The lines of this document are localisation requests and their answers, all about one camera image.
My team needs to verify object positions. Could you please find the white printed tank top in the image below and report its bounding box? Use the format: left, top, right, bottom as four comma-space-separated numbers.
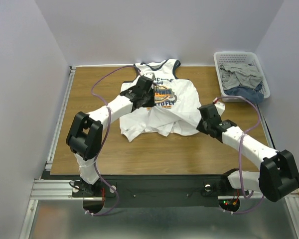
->
120, 59, 201, 142

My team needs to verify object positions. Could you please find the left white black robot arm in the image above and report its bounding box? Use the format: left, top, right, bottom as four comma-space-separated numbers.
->
66, 73, 155, 196

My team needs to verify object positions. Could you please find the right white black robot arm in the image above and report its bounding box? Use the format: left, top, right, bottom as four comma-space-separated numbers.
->
197, 102, 299, 202

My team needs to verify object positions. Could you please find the grey tank top in basket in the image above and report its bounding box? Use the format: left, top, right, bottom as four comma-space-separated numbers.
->
219, 63, 263, 90

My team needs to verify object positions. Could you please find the white perforated plastic basket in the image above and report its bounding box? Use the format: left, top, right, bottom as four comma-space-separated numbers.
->
214, 51, 271, 103

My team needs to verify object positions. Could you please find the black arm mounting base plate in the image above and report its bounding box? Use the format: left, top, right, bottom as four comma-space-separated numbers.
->
72, 174, 238, 208

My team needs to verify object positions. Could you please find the aluminium front frame rail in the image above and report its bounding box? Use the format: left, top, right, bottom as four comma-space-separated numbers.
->
285, 194, 299, 239

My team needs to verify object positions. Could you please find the aluminium table edge rail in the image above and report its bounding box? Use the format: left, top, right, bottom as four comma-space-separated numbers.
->
30, 66, 78, 201

